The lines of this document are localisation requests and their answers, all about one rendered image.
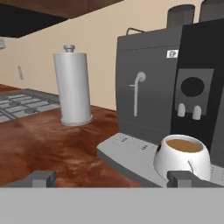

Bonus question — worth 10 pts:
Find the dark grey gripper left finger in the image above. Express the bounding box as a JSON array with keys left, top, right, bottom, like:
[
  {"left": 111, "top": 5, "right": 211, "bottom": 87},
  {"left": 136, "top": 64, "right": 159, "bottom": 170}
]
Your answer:
[{"left": 2, "top": 170, "right": 57, "bottom": 188}]

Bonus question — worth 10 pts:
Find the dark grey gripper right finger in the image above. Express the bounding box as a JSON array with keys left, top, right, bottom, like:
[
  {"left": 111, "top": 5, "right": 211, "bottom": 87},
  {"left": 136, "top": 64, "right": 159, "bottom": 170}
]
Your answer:
[{"left": 166, "top": 170, "right": 222, "bottom": 188}]

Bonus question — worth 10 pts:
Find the white coffee cup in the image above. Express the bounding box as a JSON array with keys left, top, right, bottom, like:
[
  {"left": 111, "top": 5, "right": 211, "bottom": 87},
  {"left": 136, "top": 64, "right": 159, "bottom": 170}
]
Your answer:
[{"left": 153, "top": 134, "right": 212, "bottom": 182}]

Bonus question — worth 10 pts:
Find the dark grey coffee machine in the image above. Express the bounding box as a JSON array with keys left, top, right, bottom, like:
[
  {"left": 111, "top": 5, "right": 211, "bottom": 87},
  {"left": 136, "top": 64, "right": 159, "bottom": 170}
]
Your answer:
[{"left": 96, "top": 0, "right": 224, "bottom": 188}]

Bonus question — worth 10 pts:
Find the grey hob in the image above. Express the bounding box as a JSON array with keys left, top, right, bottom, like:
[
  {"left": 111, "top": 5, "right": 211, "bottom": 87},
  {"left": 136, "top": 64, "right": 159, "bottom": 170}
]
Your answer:
[{"left": 0, "top": 88, "right": 61, "bottom": 123}]

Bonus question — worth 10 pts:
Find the grey paper towel roll holder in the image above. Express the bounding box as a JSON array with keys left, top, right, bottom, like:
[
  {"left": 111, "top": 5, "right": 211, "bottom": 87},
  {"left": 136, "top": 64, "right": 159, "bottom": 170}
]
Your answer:
[{"left": 52, "top": 44, "right": 95, "bottom": 127}]

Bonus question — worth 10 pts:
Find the black extractor hood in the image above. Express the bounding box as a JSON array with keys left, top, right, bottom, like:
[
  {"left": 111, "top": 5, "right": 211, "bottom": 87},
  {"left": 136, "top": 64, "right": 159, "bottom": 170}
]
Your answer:
[{"left": 0, "top": 3, "right": 68, "bottom": 39}]

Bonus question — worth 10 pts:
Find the pale wall socket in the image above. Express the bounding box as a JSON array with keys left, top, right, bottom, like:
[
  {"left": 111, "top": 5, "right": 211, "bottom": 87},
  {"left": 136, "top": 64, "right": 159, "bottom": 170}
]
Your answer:
[{"left": 17, "top": 66, "right": 25, "bottom": 81}]

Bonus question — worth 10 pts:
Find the brown wall cupboard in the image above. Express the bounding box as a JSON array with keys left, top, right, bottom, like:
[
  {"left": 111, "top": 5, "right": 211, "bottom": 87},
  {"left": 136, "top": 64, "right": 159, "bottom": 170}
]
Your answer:
[{"left": 0, "top": 0, "right": 125, "bottom": 20}]

